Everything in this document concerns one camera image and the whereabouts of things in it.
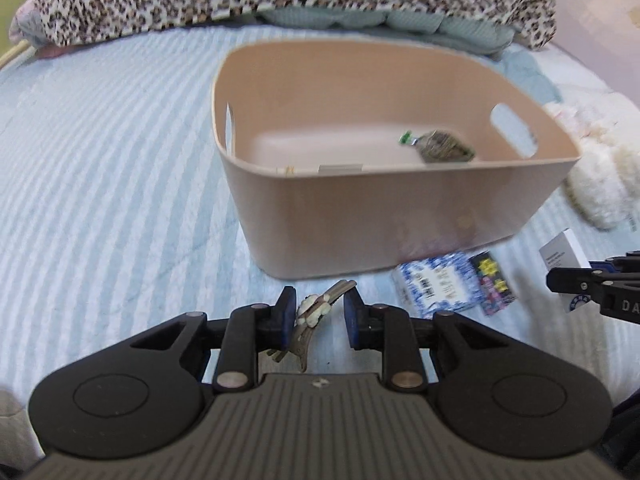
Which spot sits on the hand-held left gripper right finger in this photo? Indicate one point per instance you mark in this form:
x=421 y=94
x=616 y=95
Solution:
x=353 y=316

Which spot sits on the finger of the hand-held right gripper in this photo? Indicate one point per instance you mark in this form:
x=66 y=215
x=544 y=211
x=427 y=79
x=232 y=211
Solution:
x=595 y=276

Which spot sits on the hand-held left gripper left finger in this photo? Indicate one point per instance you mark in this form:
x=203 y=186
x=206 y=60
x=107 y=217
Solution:
x=283 y=311

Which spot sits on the pearl hair clip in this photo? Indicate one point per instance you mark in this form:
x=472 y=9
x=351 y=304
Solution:
x=311 y=314

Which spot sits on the small white box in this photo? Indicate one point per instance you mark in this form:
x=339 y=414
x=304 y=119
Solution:
x=566 y=260

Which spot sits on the beige plastic storage bin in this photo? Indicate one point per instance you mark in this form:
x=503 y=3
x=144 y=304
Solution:
x=360 y=170

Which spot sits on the blue white patterned box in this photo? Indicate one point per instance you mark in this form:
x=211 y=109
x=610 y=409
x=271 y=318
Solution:
x=438 y=285

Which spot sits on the dark floral patterned packet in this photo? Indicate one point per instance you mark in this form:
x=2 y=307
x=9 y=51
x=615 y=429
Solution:
x=493 y=281

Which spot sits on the white fluffy plush toy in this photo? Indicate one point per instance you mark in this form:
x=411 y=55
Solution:
x=600 y=170

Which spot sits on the green cap squeeze pouch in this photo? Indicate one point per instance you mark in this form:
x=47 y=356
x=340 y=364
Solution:
x=437 y=145

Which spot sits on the light blue striped bedsheet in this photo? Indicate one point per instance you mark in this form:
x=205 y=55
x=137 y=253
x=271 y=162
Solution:
x=110 y=185

